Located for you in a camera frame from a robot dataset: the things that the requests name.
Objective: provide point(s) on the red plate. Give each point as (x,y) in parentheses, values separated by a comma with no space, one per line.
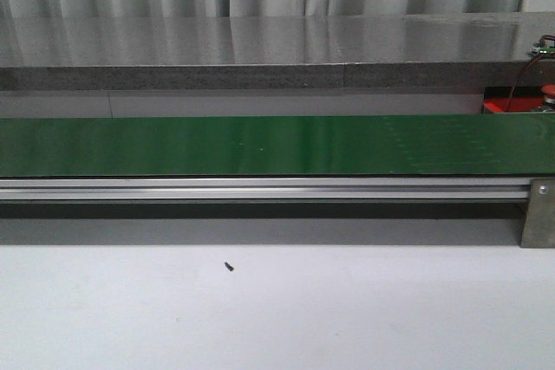
(523,100)

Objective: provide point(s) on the green conveyor belt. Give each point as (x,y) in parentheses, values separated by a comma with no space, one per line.
(381,145)

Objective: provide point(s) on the red mushroom push button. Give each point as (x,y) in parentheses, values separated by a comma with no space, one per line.
(548,103)

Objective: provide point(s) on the small green circuit board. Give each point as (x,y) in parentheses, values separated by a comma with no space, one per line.
(543,47)

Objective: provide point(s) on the aluminium conveyor rail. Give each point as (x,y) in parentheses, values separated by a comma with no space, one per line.
(264,188)

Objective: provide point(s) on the grey stone shelf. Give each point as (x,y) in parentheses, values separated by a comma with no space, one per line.
(155,53)

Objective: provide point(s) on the grey metal bracket plate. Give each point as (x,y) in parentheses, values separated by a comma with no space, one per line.
(539,228)

